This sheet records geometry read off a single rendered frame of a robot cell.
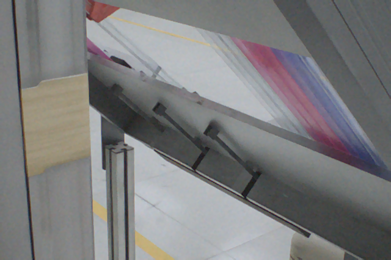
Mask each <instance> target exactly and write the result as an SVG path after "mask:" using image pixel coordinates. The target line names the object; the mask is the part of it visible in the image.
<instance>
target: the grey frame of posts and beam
mask: <svg viewBox="0 0 391 260"><path fill-rule="evenodd" d="M12 2H13V19H14V27H15V43H16V59H17V68H18V84H19V93H20V109H21V117H22V126H23V142H24V158H25V167H26V184H27V200H28V208H29V216H30V225H31V241H32V257H33V260H95V246H94V228H93V192H92V157H91V139H90V121H89V85H88V66H87V31H86V0H12ZM104 147H105V171H106V195H107V220H108V260H135V207H134V147H133V146H130V145H128V144H127V143H125V142H123V141H121V142H119V143H116V146H114V145H112V144H111V145H106V146H104Z"/></svg>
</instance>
